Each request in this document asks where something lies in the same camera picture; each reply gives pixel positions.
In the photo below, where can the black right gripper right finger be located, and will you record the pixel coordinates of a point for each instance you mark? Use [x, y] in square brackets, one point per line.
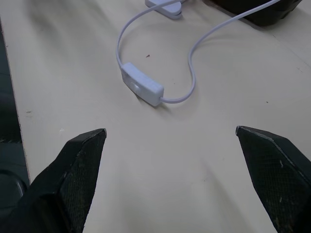
[274, 174]

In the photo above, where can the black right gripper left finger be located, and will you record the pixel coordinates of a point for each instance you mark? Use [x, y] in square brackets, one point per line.
[73, 179]

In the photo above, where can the black box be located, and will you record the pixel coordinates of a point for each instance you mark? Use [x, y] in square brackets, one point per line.
[262, 11]

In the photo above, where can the white plug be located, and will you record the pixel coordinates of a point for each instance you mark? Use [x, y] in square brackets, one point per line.
[167, 7]

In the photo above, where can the white inline cable switch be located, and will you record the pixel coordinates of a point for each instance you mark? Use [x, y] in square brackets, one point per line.
[142, 83]

